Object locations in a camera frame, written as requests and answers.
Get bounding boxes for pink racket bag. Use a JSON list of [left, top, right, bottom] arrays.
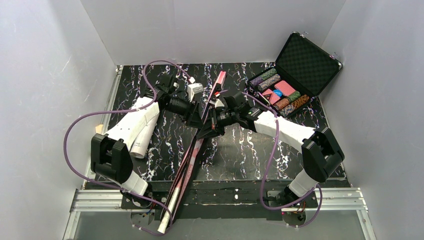
[[160, 71, 227, 224]]

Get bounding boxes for white shuttlecock tube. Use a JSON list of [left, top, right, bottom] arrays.
[[129, 115, 159, 159]]

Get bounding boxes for pink badminton racket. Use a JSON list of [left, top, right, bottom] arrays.
[[157, 183, 181, 234]]

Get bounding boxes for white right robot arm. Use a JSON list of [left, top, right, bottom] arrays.
[[196, 92, 345, 206]]

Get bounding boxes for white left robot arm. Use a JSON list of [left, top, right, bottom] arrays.
[[90, 76, 204, 196]]

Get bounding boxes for poker chip rows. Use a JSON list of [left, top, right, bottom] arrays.
[[246, 67, 311, 118]]

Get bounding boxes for pink card deck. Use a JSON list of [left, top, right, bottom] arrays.
[[261, 80, 296, 105]]

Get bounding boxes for black foam-lined case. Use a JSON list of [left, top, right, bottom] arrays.
[[245, 31, 343, 119]]

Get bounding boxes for beige wooden block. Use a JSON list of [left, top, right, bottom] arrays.
[[95, 124, 104, 134]]

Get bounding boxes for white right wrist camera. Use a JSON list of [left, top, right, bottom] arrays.
[[213, 92, 225, 108]]

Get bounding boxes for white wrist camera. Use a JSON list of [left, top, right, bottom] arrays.
[[187, 77, 204, 103], [213, 92, 225, 108]]

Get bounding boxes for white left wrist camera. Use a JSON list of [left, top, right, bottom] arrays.
[[187, 77, 204, 103]]

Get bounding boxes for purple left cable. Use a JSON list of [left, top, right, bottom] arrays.
[[63, 59, 196, 237]]

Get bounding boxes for purple cable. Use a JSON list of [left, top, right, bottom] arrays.
[[216, 90, 323, 229], [63, 59, 196, 237]]

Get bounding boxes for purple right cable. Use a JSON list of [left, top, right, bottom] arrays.
[[216, 90, 323, 229]]

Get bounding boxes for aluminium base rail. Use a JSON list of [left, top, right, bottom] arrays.
[[63, 187, 376, 240]]

